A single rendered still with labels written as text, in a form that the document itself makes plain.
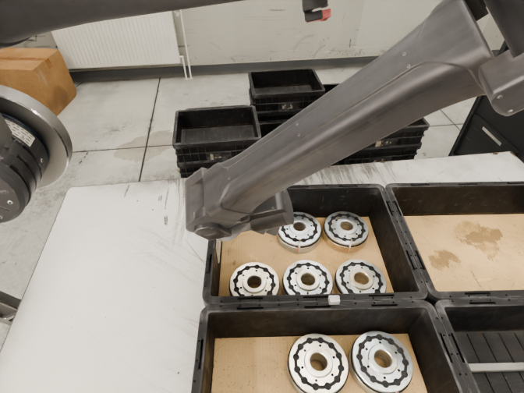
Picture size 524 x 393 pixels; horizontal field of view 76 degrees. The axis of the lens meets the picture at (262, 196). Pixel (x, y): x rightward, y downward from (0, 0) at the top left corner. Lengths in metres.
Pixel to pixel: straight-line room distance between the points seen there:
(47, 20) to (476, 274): 0.85
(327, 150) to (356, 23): 3.36
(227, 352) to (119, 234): 0.54
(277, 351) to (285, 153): 0.44
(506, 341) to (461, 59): 0.64
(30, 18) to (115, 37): 3.21
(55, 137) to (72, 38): 2.88
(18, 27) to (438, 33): 0.25
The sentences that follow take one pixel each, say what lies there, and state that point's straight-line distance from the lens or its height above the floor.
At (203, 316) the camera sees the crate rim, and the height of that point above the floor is 0.93.
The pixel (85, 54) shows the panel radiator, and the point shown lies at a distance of 3.54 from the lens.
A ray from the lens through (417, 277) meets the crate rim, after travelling 0.69.
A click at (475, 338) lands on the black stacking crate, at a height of 0.83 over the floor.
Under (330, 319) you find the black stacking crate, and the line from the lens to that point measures 0.65.
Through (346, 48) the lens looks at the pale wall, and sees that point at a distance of 3.71.
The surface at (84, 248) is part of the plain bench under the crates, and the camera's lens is 1.08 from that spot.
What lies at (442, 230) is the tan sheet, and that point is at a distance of 0.94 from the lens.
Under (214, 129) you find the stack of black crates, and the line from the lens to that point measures 1.80.
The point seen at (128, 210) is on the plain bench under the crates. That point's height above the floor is 0.70.
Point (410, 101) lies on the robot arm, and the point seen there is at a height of 1.34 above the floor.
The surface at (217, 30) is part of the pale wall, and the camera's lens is 3.42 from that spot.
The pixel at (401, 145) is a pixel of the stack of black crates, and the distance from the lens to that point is 1.80.
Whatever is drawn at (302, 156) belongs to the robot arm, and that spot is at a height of 1.27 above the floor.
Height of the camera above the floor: 1.47
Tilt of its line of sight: 45 degrees down
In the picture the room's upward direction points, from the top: straight up
